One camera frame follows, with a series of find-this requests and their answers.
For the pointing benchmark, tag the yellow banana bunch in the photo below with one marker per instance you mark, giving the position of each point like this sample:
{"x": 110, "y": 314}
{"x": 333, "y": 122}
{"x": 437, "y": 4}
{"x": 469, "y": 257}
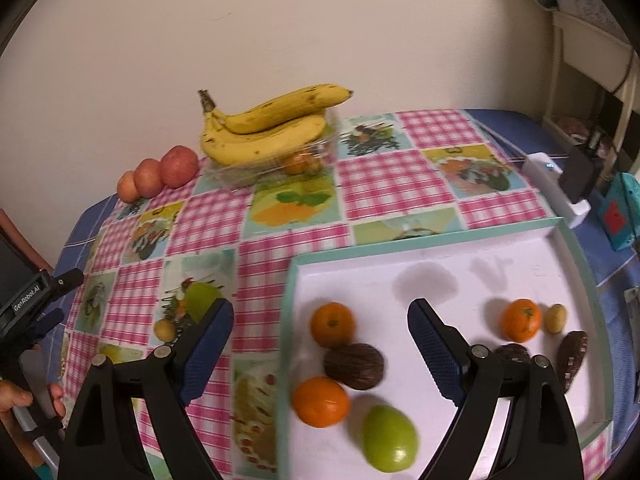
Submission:
{"x": 265, "y": 132}

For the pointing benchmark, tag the white tray with teal rim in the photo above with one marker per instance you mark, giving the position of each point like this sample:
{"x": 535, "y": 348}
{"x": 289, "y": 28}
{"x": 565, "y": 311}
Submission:
{"x": 450, "y": 270}

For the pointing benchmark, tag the pink checked printed tablecloth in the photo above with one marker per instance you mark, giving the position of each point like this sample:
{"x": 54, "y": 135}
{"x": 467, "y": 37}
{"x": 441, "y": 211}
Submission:
{"x": 375, "y": 180}

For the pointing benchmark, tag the teal box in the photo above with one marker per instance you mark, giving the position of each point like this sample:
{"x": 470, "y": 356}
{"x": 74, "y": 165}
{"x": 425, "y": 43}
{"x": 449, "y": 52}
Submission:
{"x": 620, "y": 215}

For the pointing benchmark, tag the dark brown scaly fruit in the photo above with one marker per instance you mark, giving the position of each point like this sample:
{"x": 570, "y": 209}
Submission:
{"x": 512, "y": 352}
{"x": 572, "y": 360}

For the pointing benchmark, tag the red apple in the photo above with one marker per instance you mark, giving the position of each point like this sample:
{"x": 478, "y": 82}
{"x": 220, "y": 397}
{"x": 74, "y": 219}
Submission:
{"x": 178, "y": 166}
{"x": 147, "y": 178}
{"x": 127, "y": 187}

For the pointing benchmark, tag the red-brown chair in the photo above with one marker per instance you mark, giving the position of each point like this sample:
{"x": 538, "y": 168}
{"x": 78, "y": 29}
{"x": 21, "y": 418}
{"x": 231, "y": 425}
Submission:
{"x": 20, "y": 230}

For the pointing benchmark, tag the white power box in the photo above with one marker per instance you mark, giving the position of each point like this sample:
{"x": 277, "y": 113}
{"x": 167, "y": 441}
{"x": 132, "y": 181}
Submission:
{"x": 550, "y": 180}

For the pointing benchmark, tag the white wooden frame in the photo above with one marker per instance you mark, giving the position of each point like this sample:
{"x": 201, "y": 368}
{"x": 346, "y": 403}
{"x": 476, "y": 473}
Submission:
{"x": 585, "y": 45}

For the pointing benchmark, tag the black adapter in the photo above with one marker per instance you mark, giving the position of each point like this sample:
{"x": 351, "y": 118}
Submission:
{"x": 580, "y": 172}

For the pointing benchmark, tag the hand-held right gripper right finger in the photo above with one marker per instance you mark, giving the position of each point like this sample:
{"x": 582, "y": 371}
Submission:
{"x": 435, "y": 355}

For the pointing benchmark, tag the person's left hand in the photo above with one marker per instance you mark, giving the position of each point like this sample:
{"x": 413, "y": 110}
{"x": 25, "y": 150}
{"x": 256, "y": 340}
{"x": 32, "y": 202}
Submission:
{"x": 12, "y": 397}

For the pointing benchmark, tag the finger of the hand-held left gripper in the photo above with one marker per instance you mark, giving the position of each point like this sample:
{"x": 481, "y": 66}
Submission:
{"x": 67, "y": 281}
{"x": 47, "y": 322}

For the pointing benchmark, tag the clear plastic container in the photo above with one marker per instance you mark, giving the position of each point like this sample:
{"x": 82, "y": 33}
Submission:
{"x": 240, "y": 172}

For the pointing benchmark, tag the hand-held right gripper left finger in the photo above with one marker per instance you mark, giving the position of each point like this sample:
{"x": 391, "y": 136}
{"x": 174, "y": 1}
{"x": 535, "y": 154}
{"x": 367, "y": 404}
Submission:
{"x": 205, "y": 355}

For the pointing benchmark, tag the small yellow fruit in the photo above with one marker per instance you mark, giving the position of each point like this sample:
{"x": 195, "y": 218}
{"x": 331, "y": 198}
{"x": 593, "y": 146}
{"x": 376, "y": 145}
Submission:
{"x": 165, "y": 330}
{"x": 556, "y": 318}

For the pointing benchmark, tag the dark brown round fruit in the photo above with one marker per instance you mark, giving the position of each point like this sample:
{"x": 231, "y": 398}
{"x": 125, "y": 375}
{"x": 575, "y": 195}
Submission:
{"x": 354, "y": 366}

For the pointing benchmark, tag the green oval fruit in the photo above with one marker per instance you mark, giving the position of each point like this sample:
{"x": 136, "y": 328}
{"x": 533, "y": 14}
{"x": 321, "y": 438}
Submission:
{"x": 390, "y": 437}
{"x": 200, "y": 300}

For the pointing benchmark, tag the orange tangerine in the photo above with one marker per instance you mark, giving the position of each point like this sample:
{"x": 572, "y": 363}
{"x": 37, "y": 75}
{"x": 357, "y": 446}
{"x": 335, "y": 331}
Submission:
{"x": 297, "y": 163}
{"x": 320, "y": 401}
{"x": 332, "y": 325}
{"x": 521, "y": 320}

